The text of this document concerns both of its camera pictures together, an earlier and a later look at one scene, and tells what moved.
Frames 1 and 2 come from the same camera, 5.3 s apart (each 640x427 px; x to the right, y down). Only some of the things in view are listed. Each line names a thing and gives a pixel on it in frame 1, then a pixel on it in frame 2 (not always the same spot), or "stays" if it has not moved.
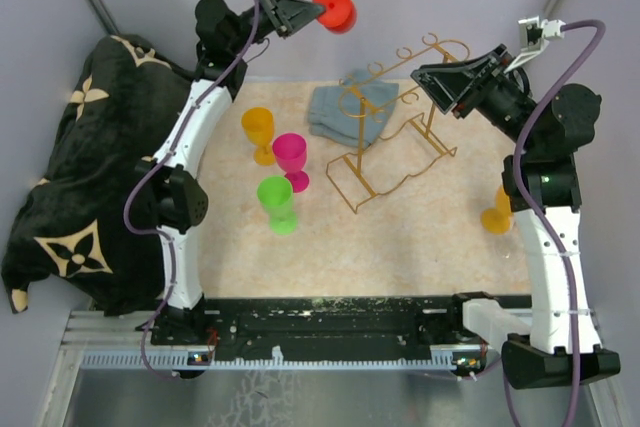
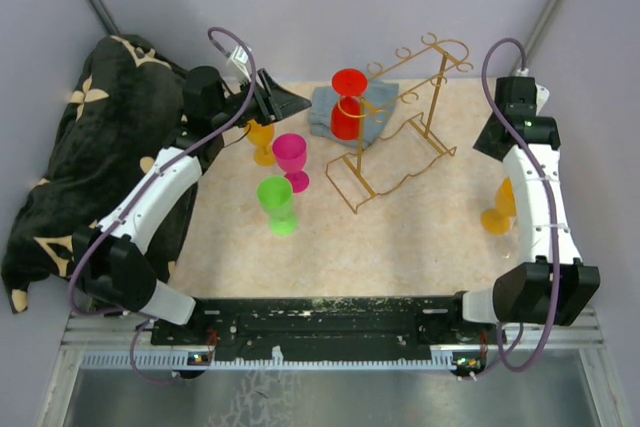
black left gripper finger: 294,13 → 277,103
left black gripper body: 269,1 → 249,102
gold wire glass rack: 395,139 stays
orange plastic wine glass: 497,220 stays
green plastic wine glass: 276,195 stays
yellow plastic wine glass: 258,125 stays
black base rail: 391,323 stays
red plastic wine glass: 340,14 → 350,83
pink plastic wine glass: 290,152 stays
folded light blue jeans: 353,112 stays
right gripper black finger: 446,84 → 495,139
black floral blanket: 69,226 stays
